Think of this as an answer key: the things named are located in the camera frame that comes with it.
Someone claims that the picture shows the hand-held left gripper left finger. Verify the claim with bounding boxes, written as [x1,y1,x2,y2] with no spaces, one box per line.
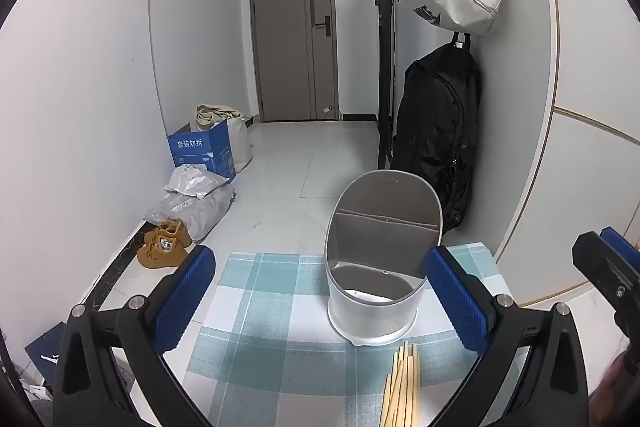
[52,245,217,427]

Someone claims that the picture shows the black backpack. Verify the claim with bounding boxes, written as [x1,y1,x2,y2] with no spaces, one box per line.
[390,32,483,235]

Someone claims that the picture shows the blue cardboard box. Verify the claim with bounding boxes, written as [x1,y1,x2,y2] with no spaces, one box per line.
[167,121,237,185]

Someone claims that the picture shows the white sack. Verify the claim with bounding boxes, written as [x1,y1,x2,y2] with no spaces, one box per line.
[227,114,253,175]

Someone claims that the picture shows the light grey parcel bag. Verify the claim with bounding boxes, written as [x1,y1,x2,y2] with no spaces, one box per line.
[165,164,228,200]

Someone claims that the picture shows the brown suede shoe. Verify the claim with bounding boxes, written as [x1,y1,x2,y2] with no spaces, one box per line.
[137,227,188,269]
[144,218,193,253]

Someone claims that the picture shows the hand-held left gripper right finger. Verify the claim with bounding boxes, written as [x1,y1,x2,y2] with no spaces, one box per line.
[424,246,591,427]

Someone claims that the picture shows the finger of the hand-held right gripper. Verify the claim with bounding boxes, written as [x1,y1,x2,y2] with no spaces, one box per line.
[572,231,640,348]
[600,227,640,267]

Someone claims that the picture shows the black coat rack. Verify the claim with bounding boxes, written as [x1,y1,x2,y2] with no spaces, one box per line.
[372,0,473,170]

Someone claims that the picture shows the teal checked tablecloth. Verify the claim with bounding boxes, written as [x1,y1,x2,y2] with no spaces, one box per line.
[182,243,516,427]

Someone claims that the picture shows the grey door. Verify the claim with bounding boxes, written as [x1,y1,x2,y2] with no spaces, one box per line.
[248,0,341,124]

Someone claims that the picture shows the dark blue shoebox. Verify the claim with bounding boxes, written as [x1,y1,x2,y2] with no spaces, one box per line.
[25,327,68,388]

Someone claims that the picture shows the bundle of wooden chopsticks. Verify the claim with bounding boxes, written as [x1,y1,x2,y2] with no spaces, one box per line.
[379,341,425,427]

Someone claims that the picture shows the white plastic bags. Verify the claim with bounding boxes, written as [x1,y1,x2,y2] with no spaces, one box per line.
[144,187,236,244]

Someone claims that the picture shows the white utensil holder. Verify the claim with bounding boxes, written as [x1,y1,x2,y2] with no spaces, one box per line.
[325,169,444,348]

